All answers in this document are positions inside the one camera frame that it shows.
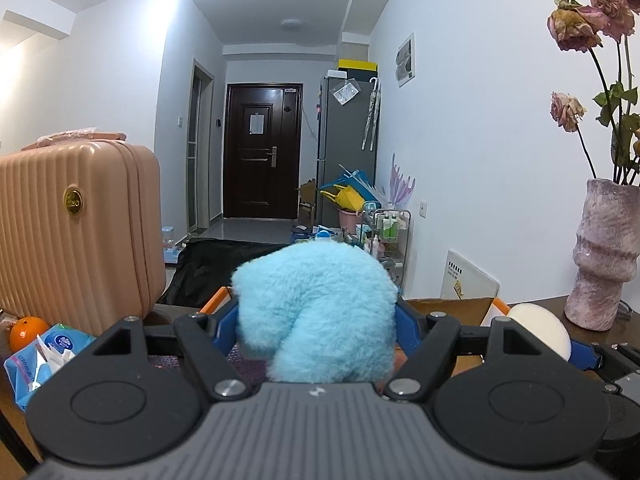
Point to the pink textured vase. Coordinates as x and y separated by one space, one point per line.
605 260

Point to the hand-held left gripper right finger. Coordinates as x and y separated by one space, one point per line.
411 332

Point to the white paper notice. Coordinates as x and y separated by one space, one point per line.
256 124

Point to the purple wall decoration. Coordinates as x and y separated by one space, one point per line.
401 185

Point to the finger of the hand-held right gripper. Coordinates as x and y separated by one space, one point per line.
585 355

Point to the pink flat pad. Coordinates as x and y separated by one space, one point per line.
75 137

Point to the bunch of dried roses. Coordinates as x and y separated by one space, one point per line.
570 27

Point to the orange fruit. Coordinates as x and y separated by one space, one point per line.
27 335

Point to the clear plastic container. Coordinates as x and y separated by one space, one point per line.
169 245

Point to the pink bucket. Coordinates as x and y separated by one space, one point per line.
350 220

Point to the glass side door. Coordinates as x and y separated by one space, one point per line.
197 160

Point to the white folded umbrella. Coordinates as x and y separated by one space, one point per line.
371 115

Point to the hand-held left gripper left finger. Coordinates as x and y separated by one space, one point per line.
225 330

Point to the blue plastic hangers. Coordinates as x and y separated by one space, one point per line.
357 180

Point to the white round sponge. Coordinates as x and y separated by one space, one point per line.
542 332

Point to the clear plastic bag on refrigerator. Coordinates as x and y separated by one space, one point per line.
346 92

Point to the brown cardboard carton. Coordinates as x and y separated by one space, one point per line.
306 202

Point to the grey refrigerator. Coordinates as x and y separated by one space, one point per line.
345 135

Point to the white wall socket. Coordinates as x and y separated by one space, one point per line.
423 209

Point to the round ceiling lamp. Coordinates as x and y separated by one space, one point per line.
291 24

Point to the black bag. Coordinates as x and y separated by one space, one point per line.
210 270

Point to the blue tissue pack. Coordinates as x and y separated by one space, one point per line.
30 370

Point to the orange cardboard box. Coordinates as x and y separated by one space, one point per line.
465 306

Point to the wall poster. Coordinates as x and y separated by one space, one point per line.
405 60

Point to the pink ribbed suitcase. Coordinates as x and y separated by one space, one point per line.
75 240

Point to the metal rolling cart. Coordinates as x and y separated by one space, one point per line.
392 240

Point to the dark brown entrance door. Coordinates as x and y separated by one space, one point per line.
262 170

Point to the purple satin cloth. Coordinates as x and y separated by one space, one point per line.
250 367

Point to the light blue plush toy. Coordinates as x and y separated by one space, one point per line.
310 300

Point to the yellow and black box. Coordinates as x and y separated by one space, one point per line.
357 66

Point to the white leaning board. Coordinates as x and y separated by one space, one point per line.
470 275

